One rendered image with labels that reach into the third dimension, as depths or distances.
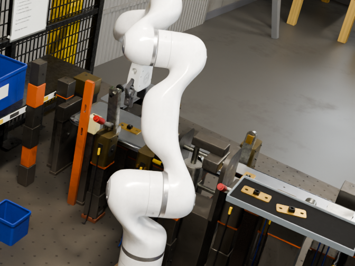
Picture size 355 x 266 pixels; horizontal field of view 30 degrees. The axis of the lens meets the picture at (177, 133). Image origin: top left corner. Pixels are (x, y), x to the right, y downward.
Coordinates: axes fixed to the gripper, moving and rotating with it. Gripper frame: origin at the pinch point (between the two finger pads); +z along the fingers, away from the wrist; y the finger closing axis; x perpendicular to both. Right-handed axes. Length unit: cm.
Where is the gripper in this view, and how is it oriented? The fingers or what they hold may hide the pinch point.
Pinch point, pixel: (134, 99)
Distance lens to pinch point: 234.2
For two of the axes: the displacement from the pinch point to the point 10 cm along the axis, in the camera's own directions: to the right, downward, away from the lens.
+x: -8.8, -3.7, 3.0
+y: 4.3, -3.5, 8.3
